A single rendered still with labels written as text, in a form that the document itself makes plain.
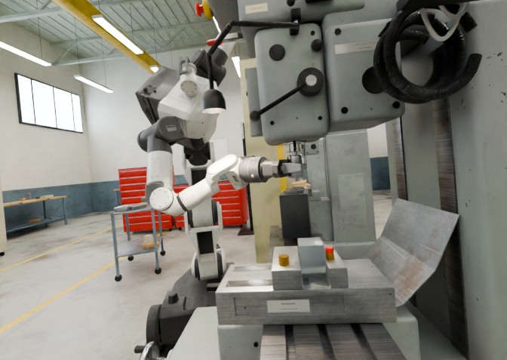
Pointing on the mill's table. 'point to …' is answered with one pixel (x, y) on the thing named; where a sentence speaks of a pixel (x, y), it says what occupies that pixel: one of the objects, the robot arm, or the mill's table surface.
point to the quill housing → (318, 130)
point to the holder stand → (295, 213)
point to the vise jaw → (280, 277)
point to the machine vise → (307, 295)
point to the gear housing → (277, 2)
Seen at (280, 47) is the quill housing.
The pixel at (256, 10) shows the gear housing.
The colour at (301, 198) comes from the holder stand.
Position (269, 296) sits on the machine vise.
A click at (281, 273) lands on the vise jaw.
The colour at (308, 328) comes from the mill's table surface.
